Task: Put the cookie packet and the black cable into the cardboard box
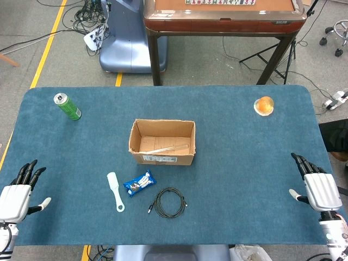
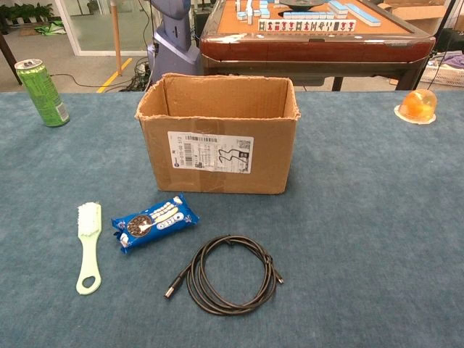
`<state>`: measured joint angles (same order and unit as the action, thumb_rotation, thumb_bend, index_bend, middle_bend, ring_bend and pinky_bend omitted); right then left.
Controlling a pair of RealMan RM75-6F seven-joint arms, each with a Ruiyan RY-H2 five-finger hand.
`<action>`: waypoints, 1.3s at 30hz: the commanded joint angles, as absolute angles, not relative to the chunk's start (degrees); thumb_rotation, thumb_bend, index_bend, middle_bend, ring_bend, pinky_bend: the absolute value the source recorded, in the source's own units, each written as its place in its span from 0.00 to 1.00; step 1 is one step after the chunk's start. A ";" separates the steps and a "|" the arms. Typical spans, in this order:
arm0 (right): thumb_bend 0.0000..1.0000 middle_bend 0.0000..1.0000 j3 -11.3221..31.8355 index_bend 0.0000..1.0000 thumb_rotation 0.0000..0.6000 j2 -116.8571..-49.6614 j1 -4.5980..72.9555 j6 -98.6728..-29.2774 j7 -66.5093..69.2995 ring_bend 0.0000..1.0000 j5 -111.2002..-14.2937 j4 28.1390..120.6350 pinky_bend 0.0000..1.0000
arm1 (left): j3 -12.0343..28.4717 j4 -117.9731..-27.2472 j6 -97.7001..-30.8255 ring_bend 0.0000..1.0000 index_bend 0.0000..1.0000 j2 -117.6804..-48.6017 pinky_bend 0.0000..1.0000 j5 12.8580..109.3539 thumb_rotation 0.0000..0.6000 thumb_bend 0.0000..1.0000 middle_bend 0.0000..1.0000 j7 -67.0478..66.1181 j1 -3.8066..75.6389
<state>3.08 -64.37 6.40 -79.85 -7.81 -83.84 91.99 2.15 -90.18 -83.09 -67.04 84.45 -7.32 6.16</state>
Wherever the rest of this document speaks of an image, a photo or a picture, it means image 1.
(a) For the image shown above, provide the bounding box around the blue snack packet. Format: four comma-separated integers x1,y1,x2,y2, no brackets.
123,170,158,198

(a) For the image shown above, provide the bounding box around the green drink can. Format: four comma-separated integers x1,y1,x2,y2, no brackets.
53,92,82,121

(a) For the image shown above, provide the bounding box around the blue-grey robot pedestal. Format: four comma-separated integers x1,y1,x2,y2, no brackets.
99,0,169,74

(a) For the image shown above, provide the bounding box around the brown mahjong table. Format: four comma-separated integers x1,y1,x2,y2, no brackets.
143,0,308,86

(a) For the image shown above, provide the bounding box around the black tripod stand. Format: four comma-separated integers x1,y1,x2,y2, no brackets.
239,0,320,85

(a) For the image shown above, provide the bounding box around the white power strip with plugs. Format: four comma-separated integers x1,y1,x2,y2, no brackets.
83,28,105,52

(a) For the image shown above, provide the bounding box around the face-up mahjong tile row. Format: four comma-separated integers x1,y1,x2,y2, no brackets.
185,0,256,5

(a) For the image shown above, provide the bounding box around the orange fruit jelly cup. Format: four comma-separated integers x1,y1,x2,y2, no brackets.
253,96,275,117

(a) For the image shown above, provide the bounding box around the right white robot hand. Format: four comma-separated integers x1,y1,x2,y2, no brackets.
288,152,344,213

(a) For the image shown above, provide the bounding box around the white and grey power strip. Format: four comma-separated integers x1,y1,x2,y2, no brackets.
322,90,348,111

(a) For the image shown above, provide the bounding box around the clear plastic bag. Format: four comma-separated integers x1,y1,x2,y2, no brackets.
229,244,270,261

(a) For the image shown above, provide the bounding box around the blue felt table mat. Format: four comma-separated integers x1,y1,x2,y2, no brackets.
0,84,348,247

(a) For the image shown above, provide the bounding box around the chrome stool with casters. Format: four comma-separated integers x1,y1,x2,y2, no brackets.
319,19,348,57

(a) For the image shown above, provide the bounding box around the tangled black cable bundle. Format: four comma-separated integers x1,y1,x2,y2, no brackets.
62,0,111,57

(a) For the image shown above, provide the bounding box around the blue-grey robot own base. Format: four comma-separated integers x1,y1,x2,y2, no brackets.
113,244,231,261

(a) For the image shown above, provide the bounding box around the person in black clothes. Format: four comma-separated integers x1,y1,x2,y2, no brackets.
318,121,348,164

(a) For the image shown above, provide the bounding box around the light wooden leg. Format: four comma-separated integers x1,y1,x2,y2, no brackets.
0,53,20,68

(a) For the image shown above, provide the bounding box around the open cardboard box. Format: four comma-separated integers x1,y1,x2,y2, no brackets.
128,118,197,166

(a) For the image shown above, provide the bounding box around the mint green plastic brush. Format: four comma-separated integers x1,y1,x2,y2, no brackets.
106,172,126,213

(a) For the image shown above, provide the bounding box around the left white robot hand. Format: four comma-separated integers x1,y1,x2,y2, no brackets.
0,159,52,224

